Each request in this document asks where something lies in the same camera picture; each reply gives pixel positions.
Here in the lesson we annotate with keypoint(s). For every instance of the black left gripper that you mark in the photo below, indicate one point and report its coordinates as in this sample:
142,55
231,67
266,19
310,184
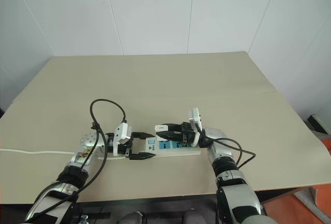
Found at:
129,146

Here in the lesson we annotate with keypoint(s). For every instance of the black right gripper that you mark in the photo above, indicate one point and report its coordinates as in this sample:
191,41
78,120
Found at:
188,134

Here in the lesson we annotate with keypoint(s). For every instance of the white charger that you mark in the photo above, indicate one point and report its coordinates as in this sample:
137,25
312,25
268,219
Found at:
161,127

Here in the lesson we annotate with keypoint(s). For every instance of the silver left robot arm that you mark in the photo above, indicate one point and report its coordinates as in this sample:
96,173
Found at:
88,140

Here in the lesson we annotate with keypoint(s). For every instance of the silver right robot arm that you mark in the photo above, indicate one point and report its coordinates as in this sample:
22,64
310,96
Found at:
219,134

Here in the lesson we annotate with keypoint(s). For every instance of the white power strip blue sockets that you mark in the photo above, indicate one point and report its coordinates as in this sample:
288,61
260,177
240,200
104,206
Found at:
175,152

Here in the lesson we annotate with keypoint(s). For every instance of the dark grey rounded shape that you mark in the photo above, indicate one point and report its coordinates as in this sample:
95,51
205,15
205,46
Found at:
132,215
192,216

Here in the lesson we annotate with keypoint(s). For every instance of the grey cloth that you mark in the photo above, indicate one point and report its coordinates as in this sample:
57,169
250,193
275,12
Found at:
306,196

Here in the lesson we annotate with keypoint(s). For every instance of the orange object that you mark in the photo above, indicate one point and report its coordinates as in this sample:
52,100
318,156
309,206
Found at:
327,149

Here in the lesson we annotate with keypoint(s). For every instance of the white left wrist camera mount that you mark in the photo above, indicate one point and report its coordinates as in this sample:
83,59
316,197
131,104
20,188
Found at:
121,132

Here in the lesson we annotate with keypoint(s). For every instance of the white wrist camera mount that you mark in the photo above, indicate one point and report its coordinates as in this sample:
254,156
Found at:
121,132
194,116

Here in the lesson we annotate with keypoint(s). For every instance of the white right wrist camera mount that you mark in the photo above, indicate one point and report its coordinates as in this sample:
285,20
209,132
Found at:
194,116

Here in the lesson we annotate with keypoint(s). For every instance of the black frame under table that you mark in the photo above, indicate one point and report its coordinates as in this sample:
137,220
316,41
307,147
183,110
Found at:
155,200

